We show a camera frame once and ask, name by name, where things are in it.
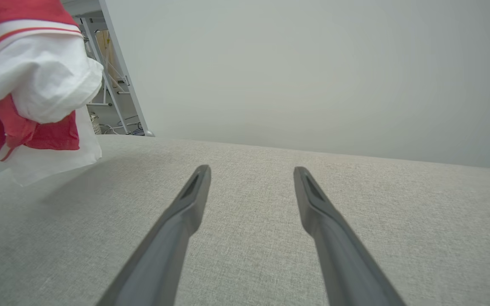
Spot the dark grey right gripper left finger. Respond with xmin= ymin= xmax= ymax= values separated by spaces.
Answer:
xmin=96 ymin=165 xmax=212 ymax=306

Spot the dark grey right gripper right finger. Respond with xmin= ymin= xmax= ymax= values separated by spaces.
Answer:
xmin=293 ymin=166 xmax=406 ymax=306

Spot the red and white shirt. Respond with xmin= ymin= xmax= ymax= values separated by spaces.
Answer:
xmin=0 ymin=0 xmax=104 ymax=187

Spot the grey-white partition panel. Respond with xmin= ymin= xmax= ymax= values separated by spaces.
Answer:
xmin=99 ymin=0 xmax=490 ymax=171

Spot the white metal frame stand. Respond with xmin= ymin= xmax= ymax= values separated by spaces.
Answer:
xmin=77 ymin=16 xmax=143 ymax=133

